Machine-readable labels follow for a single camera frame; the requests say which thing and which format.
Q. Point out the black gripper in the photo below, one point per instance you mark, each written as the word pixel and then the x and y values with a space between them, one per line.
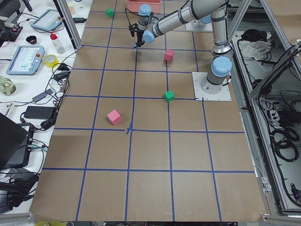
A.
pixel 140 36

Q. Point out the pink cube centre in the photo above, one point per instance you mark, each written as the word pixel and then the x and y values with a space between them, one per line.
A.
pixel 169 55

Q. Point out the pink cube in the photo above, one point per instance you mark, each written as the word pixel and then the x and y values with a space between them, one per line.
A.
pixel 114 117
pixel 169 55

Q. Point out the green cube near bin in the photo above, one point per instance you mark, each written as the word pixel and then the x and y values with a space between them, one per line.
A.
pixel 109 12

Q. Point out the green cube near base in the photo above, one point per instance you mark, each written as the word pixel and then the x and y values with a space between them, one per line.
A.
pixel 168 96

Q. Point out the pink cube far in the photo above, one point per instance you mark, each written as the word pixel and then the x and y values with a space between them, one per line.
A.
pixel 114 117

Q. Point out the red capped squeeze bottle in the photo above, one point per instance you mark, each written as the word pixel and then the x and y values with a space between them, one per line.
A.
pixel 57 43

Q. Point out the yellow tape roll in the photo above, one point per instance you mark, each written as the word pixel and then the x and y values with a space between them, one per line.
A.
pixel 50 61

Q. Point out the teach pendant far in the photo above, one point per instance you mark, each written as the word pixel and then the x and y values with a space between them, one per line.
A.
pixel 48 21

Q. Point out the teach pendant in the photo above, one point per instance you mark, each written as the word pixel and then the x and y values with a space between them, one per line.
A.
pixel 48 21
pixel 26 60

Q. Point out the black bowl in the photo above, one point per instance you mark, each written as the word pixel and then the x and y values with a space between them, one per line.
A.
pixel 31 39

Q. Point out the teach pendant near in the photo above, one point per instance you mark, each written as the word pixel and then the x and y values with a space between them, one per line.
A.
pixel 26 60

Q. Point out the black power adapter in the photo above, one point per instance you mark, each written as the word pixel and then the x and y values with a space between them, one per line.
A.
pixel 38 112

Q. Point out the black laptop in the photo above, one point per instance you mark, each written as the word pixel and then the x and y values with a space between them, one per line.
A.
pixel 15 139

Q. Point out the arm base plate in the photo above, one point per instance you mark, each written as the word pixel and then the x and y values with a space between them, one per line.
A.
pixel 205 91
pixel 198 26

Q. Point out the aluminium profile post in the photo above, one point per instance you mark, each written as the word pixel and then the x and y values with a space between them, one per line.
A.
pixel 63 10

